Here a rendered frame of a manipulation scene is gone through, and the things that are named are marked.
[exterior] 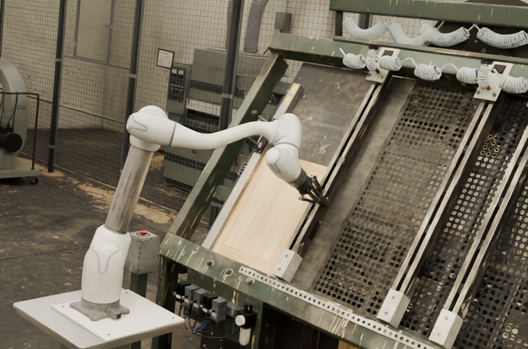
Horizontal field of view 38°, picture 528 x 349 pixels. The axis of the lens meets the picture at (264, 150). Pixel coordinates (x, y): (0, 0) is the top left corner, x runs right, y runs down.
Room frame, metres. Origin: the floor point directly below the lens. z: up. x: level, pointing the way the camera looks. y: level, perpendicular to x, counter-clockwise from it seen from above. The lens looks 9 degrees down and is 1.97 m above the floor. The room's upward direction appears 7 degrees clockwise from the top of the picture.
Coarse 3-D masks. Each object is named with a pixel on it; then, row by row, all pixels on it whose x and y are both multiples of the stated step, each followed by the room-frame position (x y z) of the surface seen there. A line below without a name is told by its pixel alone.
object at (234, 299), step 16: (192, 272) 3.50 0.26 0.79; (176, 288) 3.42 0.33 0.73; (192, 288) 3.36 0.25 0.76; (208, 288) 3.42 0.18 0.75; (224, 288) 3.35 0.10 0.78; (192, 304) 3.33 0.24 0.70; (208, 304) 3.26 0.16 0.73; (224, 304) 3.24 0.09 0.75; (240, 304) 3.27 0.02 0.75; (256, 304) 3.21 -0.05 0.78; (208, 320) 3.40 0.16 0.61; (224, 320) 3.33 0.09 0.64; (240, 320) 3.14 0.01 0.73; (256, 320) 3.20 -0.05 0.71; (208, 336) 3.23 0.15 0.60; (224, 336) 3.21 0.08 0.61; (240, 336) 3.17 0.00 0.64; (256, 336) 3.19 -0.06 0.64
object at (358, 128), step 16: (368, 48) 3.53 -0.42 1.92; (384, 48) 3.67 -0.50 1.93; (368, 64) 3.51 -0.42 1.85; (384, 80) 3.59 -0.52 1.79; (368, 96) 3.58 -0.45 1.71; (384, 96) 3.60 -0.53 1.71; (368, 112) 3.52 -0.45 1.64; (352, 128) 3.51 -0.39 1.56; (368, 128) 3.53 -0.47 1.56; (352, 144) 3.45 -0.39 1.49; (336, 160) 3.44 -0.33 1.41; (352, 160) 3.47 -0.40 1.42; (336, 176) 3.39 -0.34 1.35; (336, 192) 3.40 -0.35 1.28; (320, 208) 3.33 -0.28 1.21; (304, 224) 3.32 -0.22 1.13; (320, 224) 3.34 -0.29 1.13; (304, 240) 3.27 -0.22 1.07; (288, 256) 3.23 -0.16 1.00; (272, 272) 3.22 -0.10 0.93; (288, 272) 3.21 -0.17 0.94
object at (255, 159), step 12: (300, 84) 3.92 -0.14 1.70; (288, 96) 3.91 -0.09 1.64; (288, 108) 3.87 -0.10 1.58; (252, 156) 3.77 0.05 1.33; (252, 168) 3.72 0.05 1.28; (240, 180) 3.71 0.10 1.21; (240, 192) 3.67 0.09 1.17; (228, 204) 3.65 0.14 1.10; (228, 216) 3.62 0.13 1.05; (216, 228) 3.60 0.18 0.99; (216, 240) 3.58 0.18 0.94
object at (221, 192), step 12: (276, 84) 4.12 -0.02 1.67; (288, 84) 4.07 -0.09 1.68; (276, 96) 4.12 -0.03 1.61; (276, 108) 4.03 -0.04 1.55; (432, 120) 3.43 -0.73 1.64; (444, 120) 3.40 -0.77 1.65; (468, 120) 3.33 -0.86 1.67; (444, 132) 3.43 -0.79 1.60; (492, 132) 3.23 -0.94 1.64; (504, 132) 3.20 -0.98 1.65; (216, 192) 3.86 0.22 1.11; (228, 192) 3.81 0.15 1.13; (360, 240) 3.23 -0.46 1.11; (372, 240) 3.20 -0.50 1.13; (360, 252) 3.24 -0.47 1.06; (372, 252) 3.16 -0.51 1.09; (396, 252) 3.10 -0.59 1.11; (444, 264) 2.96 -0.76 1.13; (456, 264) 2.93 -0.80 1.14; (480, 288) 2.82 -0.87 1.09; (504, 288) 2.77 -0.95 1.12; (492, 300) 2.83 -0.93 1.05
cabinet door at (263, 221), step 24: (264, 168) 3.71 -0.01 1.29; (312, 168) 3.55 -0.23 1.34; (264, 192) 3.62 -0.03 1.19; (288, 192) 3.54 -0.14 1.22; (312, 192) 3.46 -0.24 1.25; (240, 216) 3.60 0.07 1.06; (264, 216) 3.52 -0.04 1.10; (288, 216) 3.45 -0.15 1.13; (240, 240) 3.51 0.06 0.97; (264, 240) 3.43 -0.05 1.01; (288, 240) 3.36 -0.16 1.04; (264, 264) 3.34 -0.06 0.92
